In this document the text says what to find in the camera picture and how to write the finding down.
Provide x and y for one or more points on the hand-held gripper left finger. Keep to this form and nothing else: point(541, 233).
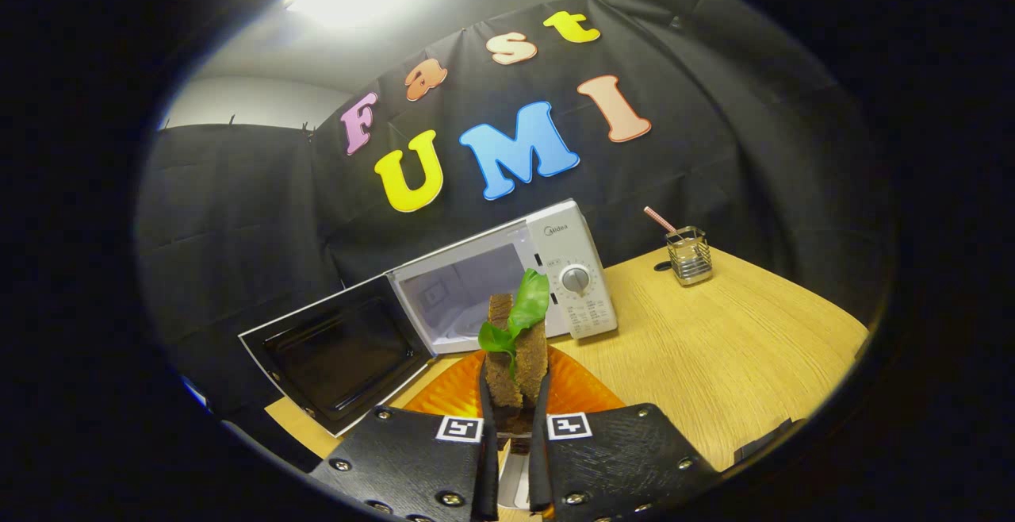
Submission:
point(485, 458)

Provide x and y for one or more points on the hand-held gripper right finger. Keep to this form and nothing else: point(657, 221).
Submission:
point(538, 458)

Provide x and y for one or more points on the brown bread lettuce sandwich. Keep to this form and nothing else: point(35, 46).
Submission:
point(503, 379)

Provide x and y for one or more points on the white microwave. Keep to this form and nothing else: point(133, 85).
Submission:
point(583, 300)

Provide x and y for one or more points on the white rectangular plate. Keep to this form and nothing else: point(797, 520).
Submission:
point(514, 478)

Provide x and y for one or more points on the red striped straw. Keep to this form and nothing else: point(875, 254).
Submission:
point(660, 220)

